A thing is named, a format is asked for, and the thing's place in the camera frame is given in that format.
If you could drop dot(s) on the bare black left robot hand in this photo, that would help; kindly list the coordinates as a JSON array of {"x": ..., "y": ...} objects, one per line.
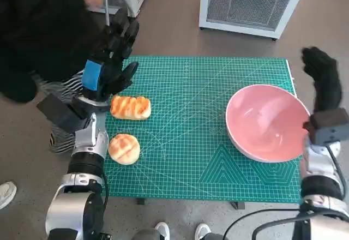
[{"x": 92, "y": 76}]

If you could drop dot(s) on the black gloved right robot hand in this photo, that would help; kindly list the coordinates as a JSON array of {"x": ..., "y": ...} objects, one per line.
[{"x": 327, "y": 81}]

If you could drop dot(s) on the rectangular toy bread loaf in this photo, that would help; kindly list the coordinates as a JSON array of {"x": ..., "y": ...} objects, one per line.
[{"x": 131, "y": 107}]

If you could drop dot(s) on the pink bowl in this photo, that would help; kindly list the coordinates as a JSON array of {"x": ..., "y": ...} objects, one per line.
[{"x": 261, "y": 120}]

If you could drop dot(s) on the round toy bread bun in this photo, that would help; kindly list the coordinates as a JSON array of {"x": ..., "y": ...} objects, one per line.
[{"x": 124, "y": 149}]

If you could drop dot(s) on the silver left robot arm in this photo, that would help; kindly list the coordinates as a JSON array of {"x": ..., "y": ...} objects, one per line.
[{"x": 87, "y": 141}]

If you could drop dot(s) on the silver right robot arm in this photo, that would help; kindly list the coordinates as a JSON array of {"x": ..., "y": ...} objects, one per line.
[{"x": 319, "y": 191}]

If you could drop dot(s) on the person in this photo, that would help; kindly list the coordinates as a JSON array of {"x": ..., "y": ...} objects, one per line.
[{"x": 41, "y": 32}]

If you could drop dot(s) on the green cutting mat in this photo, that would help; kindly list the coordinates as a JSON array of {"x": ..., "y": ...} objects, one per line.
[{"x": 185, "y": 114}]

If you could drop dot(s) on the white appliance with mesh grille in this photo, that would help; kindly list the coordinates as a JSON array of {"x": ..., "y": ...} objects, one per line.
[{"x": 245, "y": 0}]

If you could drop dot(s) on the white shoe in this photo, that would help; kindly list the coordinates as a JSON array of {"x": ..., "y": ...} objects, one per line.
[
  {"x": 6, "y": 193},
  {"x": 162, "y": 230},
  {"x": 202, "y": 230}
]

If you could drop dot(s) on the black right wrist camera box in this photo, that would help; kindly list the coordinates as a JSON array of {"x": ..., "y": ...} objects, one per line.
[{"x": 327, "y": 120}]

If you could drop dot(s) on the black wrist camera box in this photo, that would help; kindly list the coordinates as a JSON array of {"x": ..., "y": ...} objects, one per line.
[
  {"x": 60, "y": 114},
  {"x": 327, "y": 120}
]

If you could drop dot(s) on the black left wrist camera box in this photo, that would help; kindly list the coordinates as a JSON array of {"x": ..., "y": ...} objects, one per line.
[{"x": 60, "y": 114}]

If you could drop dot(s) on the black table bracket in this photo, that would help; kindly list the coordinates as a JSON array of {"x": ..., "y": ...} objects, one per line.
[
  {"x": 237, "y": 205},
  {"x": 141, "y": 201}
]

